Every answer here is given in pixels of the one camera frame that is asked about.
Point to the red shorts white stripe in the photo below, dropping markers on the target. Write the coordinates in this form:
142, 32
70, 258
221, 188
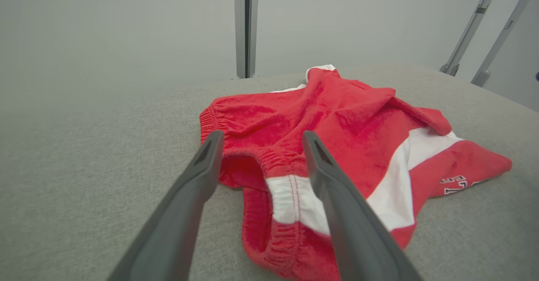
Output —
337, 116

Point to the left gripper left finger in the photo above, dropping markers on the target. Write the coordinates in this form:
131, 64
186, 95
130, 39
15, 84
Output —
168, 230

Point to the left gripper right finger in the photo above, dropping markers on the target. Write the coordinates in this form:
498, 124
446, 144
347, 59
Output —
358, 239

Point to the grey slotted partition post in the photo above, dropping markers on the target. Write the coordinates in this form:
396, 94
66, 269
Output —
241, 28

